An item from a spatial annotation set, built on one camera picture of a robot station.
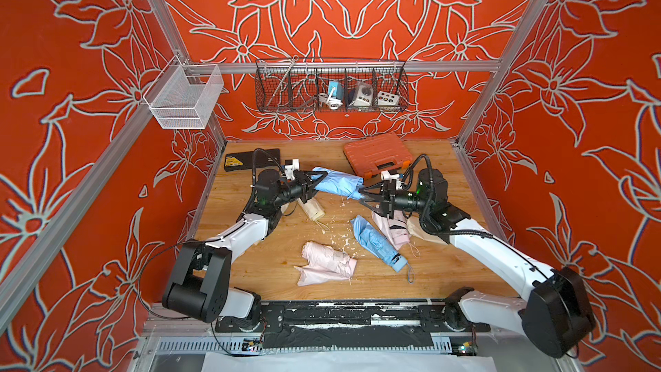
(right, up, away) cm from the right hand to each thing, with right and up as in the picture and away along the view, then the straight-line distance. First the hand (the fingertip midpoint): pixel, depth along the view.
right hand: (357, 199), depth 67 cm
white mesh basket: (-62, +34, +26) cm, 75 cm away
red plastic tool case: (+12, +13, +42) cm, 46 cm away
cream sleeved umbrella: (-13, -8, +24) cm, 29 cm away
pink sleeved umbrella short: (+17, -14, +21) cm, 30 cm away
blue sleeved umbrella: (+9, -17, +16) cm, 25 cm away
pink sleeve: (-13, -25, +10) cm, 30 cm away
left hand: (-8, +6, +9) cm, 13 cm away
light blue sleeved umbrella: (-5, +4, +6) cm, 9 cm away
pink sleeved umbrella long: (-10, -20, +14) cm, 26 cm away
